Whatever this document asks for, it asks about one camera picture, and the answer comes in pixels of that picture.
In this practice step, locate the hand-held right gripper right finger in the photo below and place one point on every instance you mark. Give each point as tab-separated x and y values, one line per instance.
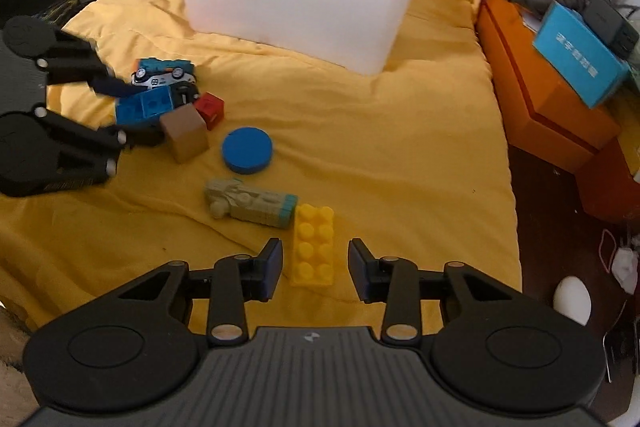
360	272

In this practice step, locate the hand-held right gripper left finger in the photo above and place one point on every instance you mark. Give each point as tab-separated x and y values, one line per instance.
274	268

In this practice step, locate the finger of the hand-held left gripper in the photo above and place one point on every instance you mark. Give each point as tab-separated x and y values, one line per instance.
85	147
75	62

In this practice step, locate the yellow building block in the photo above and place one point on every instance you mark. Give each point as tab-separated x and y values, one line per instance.
314	249

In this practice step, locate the blue toy wagon block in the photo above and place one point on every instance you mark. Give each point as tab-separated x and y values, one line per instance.
142	108

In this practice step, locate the grey-green toy vehicle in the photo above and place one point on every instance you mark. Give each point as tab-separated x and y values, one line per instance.
250	203

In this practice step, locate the white toy race car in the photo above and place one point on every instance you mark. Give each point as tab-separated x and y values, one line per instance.
160	80

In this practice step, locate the teal toy train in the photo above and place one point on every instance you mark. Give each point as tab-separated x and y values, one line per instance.
165	66

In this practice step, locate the brown cube block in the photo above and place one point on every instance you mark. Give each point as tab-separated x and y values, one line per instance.
184	137

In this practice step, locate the black toy car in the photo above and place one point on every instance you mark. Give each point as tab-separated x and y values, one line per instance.
184	96

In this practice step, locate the yellow blanket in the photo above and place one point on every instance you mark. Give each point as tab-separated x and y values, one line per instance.
375	157

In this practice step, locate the blue disc block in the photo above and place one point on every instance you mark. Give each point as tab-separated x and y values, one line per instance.
247	150

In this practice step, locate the red cube block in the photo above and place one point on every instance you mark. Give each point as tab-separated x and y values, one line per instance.
210	108

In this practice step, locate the white egg-shaped object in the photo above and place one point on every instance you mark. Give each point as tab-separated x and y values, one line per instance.
572	301

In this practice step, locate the white face mask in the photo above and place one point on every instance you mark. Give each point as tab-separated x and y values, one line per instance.
622	259

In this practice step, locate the dark orange box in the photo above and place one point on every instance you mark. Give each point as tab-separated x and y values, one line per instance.
610	187

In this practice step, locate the light blue box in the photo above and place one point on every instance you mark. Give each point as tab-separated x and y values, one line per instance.
580	57

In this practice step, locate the black power adapter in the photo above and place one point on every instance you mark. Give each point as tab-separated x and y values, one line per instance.
607	24

